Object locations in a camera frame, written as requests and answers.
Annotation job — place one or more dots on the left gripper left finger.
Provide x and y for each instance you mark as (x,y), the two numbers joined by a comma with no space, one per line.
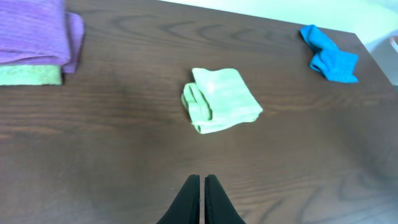
(185,208)

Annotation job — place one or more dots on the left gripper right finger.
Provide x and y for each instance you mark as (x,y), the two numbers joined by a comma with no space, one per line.
(218,207)

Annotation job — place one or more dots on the light green microfiber cloth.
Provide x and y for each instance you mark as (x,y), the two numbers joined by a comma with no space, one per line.
(218,100)

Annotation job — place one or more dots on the blue crumpled cloth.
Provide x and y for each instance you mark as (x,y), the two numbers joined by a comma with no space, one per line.
(328,60)

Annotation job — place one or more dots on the green folded cloth under purple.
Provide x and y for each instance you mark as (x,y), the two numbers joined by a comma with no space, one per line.
(30,75)

